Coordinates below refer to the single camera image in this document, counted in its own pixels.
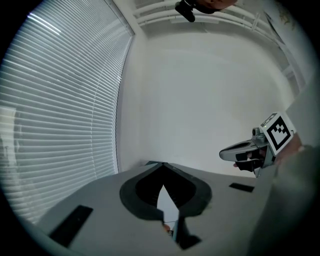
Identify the white window blind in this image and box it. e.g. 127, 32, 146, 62
0, 0, 136, 226

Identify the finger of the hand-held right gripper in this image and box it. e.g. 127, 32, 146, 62
235, 159, 263, 173
234, 149, 260, 163

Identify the person's right forearm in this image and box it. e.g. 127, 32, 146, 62
249, 133, 320, 256

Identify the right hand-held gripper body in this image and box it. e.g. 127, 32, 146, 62
251, 111, 298, 179

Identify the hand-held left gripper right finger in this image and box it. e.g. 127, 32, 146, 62
162, 162, 213, 218

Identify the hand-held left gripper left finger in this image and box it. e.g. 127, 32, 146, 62
119, 162, 165, 221

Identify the grey table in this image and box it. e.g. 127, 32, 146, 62
37, 159, 276, 256

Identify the person's head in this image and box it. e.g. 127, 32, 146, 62
196, 0, 240, 15

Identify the white ceiling pipe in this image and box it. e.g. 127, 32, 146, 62
133, 3, 278, 28

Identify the black head-mounted camera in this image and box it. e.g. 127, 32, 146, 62
174, 0, 196, 23

